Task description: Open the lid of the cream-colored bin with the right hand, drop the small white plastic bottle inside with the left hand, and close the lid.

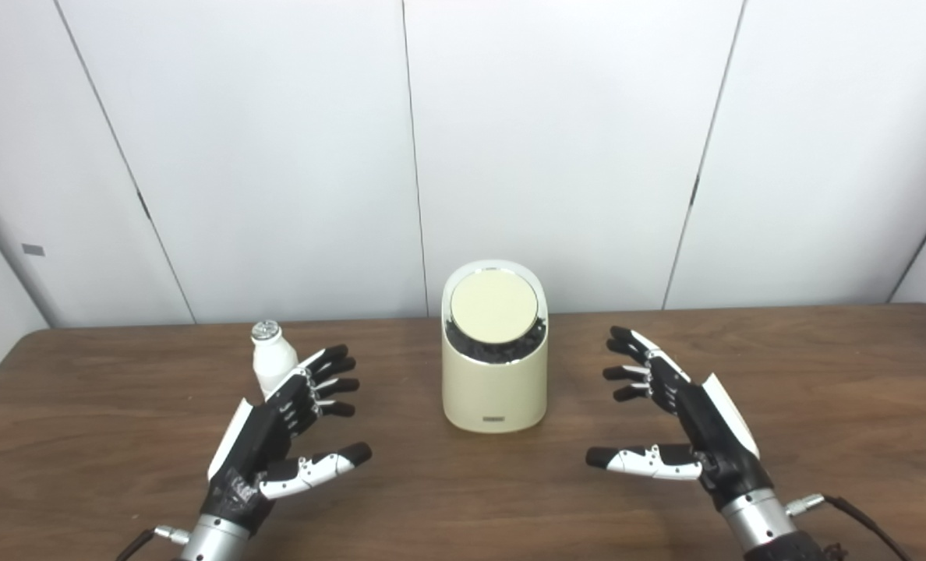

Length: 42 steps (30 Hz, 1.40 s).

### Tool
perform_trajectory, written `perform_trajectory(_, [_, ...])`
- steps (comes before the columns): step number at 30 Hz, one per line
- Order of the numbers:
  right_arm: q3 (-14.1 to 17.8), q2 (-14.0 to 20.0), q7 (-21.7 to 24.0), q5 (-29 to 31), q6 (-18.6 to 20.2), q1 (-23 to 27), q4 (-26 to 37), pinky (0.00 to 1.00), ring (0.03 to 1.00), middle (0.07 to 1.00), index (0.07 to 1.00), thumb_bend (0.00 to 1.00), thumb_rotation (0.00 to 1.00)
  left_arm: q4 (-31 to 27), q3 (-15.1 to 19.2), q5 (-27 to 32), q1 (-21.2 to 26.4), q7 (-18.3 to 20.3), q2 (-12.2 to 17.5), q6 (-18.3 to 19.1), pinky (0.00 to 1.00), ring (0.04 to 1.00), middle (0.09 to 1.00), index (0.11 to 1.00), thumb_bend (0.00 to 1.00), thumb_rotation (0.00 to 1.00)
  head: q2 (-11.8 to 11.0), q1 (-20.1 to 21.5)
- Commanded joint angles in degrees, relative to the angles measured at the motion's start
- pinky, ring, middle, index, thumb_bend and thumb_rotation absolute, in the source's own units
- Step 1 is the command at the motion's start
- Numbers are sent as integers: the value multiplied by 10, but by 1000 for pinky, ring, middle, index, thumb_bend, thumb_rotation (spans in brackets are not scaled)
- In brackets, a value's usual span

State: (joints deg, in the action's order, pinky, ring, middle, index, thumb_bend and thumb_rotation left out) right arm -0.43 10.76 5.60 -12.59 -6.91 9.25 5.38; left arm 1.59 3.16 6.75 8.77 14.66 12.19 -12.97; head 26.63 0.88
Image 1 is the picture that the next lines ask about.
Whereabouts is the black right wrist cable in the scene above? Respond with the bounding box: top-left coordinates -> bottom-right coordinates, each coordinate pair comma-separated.
784,493 -> 912,561

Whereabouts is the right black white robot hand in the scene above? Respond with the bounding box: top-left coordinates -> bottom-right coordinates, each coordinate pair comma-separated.
585,326 -> 776,513

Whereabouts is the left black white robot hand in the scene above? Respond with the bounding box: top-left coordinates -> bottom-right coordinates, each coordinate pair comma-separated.
200,344 -> 373,537

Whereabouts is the small white plastic bottle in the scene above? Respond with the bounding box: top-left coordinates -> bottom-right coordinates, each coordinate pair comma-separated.
250,320 -> 299,400

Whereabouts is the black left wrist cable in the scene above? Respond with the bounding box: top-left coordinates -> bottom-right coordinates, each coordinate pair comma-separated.
116,526 -> 191,561

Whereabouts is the black plastic bin liner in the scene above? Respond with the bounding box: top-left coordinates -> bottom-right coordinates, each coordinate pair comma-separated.
445,312 -> 547,365

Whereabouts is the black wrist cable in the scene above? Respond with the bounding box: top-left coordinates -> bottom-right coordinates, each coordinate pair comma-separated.
784,493 -> 912,561
116,526 -> 191,561

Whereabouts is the cream-colored lidded bin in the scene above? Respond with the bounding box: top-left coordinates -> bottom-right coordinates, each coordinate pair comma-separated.
440,259 -> 549,434

